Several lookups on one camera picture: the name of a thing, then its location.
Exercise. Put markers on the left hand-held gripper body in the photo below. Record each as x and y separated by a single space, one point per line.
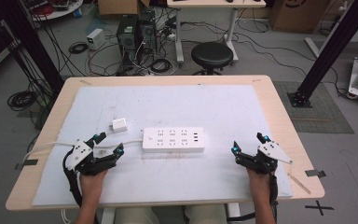
80 153

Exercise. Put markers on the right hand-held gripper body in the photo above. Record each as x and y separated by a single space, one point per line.
272 152

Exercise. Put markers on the white charger plug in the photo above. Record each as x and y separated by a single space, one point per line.
120 125

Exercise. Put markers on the white power strip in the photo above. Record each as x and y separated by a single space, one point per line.
173 146

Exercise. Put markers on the person's left hand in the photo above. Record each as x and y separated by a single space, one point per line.
90 185

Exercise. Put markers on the person's right hand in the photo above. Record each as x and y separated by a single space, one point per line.
259 185

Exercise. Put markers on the light wooden table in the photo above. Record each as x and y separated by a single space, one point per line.
279 102

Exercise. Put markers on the thin wooden stick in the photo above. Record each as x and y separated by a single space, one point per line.
299 183

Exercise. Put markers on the black tape strip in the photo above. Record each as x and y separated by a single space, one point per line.
315 173
28 162

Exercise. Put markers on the grey floor mat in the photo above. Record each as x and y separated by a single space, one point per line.
323 115

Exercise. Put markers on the white foam mat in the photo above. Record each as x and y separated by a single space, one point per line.
174 180

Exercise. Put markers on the person's legs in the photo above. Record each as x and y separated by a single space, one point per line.
205 215

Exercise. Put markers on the black tape cross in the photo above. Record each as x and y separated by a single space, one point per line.
319 207

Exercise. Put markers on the black round stool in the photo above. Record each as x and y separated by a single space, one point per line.
212 54

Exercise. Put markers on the white power supply box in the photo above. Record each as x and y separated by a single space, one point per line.
95 39

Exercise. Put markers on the black computer tower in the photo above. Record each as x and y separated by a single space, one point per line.
127 37
147 31

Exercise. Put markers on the black metal stand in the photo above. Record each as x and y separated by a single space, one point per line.
28 37
332 46

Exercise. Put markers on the large brown cardboard box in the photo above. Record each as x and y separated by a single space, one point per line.
298 14

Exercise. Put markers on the round white table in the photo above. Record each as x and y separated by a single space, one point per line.
62 11

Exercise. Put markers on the white desk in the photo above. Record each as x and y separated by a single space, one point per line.
214 3

